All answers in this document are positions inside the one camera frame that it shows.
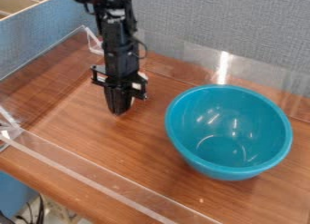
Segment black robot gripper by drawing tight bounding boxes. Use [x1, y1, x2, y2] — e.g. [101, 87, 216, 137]
[90, 45, 148, 115]

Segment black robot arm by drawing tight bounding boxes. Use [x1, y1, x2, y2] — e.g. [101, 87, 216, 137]
[73, 0, 148, 115]

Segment blue plastic bowl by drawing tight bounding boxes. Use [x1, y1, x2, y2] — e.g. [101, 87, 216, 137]
[164, 84, 292, 180]

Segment wooden shelf box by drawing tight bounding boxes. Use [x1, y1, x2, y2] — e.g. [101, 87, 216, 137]
[0, 0, 48, 21]

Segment clear acrylic barrier wall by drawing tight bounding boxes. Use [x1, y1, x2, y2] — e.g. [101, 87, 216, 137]
[0, 29, 310, 224]

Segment black cables under table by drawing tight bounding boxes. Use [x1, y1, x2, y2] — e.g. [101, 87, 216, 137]
[0, 194, 45, 224]

